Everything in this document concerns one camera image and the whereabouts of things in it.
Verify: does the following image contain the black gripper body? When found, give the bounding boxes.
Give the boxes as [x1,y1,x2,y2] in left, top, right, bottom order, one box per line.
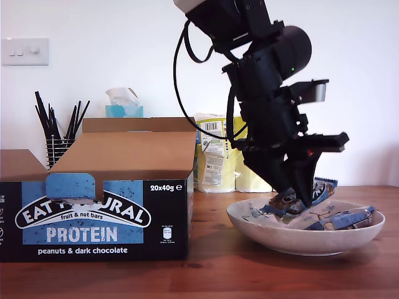
[230,90,350,153]

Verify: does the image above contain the blue protein snackbar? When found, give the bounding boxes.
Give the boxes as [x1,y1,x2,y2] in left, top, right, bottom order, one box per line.
[257,176,339,225]
[304,206,378,232]

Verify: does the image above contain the white ceramic plate blue flowers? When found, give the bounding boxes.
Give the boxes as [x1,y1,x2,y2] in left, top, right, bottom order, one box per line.
[226,197,387,257]

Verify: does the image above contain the teal tissue box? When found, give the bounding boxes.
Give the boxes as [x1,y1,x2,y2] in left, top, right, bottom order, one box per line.
[105,105,145,119]

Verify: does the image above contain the black blue snackbar carton box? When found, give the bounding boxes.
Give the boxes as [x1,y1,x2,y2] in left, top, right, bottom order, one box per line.
[0,116,198,264]

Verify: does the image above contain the yellow paper towel pack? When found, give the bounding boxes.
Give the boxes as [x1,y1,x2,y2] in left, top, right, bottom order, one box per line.
[193,112,274,193]

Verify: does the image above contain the white paper tissue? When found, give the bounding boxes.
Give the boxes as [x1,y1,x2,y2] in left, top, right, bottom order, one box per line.
[105,87,140,107]

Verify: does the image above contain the black thin stick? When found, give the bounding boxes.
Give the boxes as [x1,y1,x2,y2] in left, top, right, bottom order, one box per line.
[64,105,78,141]
[34,90,57,141]
[34,105,50,141]
[68,100,83,141]
[47,103,62,141]
[80,99,92,121]

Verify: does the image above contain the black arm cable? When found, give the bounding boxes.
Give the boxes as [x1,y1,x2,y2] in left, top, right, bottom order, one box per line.
[185,26,218,63]
[173,20,250,140]
[226,88,237,141]

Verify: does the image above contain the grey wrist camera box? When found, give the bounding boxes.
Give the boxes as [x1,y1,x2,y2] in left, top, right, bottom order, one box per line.
[280,78,330,104]

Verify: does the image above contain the wire mesh stick holder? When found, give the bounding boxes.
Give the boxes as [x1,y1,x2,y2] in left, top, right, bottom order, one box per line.
[46,138,77,168]

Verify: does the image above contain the white wall light switch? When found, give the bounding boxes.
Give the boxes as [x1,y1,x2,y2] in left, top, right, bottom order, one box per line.
[1,37,50,67]

